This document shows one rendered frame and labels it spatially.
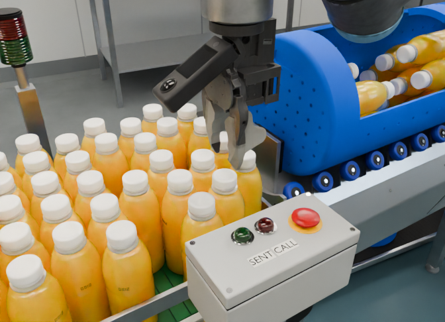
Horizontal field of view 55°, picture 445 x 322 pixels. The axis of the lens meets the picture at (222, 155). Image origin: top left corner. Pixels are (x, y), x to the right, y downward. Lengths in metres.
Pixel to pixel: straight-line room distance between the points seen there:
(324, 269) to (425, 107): 0.49
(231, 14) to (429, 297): 1.73
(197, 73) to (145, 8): 3.65
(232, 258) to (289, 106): 0.41
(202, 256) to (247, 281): 0.06
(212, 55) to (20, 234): 0.34
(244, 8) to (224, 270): 0.30
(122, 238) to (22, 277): 0.12
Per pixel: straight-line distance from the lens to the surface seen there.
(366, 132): 0.84
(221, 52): 0.55
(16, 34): 0.96
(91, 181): 0.68
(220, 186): 0.65
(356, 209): 0.98
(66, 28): 4.09
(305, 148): 0.83
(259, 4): 0.53
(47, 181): 0.70
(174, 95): 0.54
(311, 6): 5.01
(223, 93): 0.58
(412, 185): 1.11
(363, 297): 1.99
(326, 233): 0.56
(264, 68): 0.58
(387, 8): 0.57
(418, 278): 2.14
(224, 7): 0.53
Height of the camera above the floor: 1.47
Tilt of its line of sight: 32 degrees down
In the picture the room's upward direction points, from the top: straight up
